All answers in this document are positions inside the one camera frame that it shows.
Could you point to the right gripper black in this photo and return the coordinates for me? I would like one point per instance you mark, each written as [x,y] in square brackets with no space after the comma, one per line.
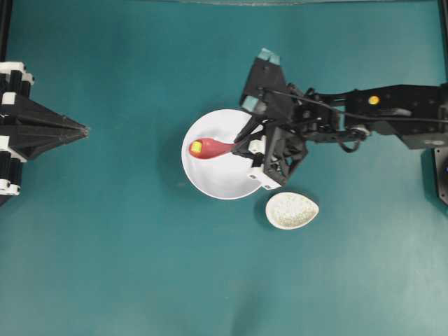
[274,154]

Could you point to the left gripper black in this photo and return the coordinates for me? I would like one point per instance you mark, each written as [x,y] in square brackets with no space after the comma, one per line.
[21,144]

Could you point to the red spoon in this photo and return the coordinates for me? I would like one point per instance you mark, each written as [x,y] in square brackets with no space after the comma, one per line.
[212,148]

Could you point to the yellow hexagonal prism block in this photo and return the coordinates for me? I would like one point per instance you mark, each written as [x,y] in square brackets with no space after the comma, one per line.
[196,147]

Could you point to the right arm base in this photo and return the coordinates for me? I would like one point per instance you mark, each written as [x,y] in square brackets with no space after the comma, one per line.
[434,176]

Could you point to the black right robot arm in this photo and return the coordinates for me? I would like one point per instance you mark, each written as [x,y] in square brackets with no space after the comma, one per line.
[415,114]

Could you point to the large white bowl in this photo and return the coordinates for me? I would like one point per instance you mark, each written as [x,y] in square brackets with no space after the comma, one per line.
[225,177]

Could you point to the small speckled spoon rest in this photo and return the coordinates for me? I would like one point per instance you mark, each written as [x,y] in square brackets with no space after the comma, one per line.
[290,210]

